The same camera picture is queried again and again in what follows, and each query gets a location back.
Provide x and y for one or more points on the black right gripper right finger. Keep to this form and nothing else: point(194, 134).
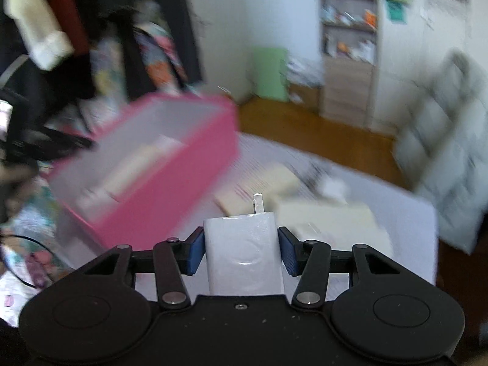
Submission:
point(374, 305)

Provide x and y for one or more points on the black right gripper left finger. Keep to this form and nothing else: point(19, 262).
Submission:
point(105, 307)

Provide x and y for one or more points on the pink cardboard box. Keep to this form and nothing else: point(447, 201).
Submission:
point(145, 173)

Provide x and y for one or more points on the white power adapter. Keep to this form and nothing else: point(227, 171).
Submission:
point(243, 253)

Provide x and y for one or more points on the floral quilt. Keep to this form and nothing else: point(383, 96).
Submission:
point(31, 257)

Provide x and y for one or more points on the cream flat box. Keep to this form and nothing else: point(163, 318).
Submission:
point(339, 225)

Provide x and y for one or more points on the white patterned bed sheet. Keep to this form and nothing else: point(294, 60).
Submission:
point(410, 221)

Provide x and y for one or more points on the cream fleece jacket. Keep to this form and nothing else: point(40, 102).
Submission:
point(46, 43)

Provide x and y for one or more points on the red hanging garment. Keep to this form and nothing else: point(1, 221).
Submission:
point(70, 23)

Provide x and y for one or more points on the grey puffer jacket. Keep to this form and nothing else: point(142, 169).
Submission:
point(442, 149)

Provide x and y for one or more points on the dark hanging garment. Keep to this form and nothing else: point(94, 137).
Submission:
point(177, 17)

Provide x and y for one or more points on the brown cardboard box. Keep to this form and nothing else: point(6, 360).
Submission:
point(305, 96)

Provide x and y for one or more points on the plastic bag of packages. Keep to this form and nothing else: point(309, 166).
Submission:
point(305, 72)

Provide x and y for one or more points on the orange jar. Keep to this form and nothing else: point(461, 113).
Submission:
point(370, 19)

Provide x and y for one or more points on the teal hanging organizer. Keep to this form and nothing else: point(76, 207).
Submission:
point(395, 11)

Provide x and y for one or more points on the light wood wardrobe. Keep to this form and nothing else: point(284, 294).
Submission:
point(411, 50)

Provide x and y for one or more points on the wooden shelf cabinet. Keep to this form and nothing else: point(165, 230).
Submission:
point(349, 57)

